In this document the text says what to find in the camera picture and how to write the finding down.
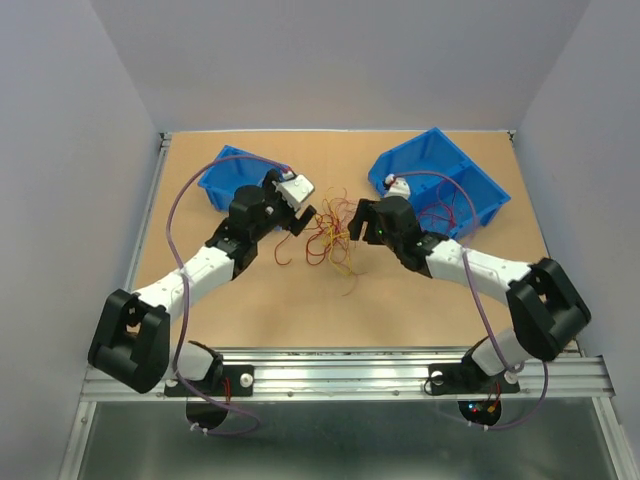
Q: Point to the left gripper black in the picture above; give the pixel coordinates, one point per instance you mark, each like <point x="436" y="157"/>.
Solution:
<point x="271" y="193"/>

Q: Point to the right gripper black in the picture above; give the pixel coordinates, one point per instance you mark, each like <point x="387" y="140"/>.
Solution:
<point x="365" y="211"/>

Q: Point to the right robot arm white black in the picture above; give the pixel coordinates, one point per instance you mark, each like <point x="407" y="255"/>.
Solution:
<point x="546" y="310"/>

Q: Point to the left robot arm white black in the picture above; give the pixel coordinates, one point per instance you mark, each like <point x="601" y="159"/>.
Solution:
<point x="132" y="340"/>

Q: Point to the large divided blue bin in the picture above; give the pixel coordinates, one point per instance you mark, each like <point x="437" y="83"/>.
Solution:
<point x="450" y="193"/>

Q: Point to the small blue bin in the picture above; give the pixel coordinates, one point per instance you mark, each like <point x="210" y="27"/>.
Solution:
<point x="233" y="169"/>

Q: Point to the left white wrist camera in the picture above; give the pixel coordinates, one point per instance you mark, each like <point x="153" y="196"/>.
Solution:
<point x="296" y="190"/>

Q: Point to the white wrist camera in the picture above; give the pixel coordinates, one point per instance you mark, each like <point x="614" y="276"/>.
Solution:
<point x="296" y="190"/>
<point x="396" y="187"/>

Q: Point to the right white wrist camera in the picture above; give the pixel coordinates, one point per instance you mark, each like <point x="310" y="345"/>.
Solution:
<point x="396" y="187"/>

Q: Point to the aluminium frame rails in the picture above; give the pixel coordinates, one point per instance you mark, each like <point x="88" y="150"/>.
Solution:
<point x="357" y="413"/>

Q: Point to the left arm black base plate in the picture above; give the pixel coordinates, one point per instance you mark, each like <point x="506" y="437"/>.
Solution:
<point x="234" y="380"/>

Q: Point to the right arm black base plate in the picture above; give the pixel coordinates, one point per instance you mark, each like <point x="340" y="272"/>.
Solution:
<point x="462" y="379"/>

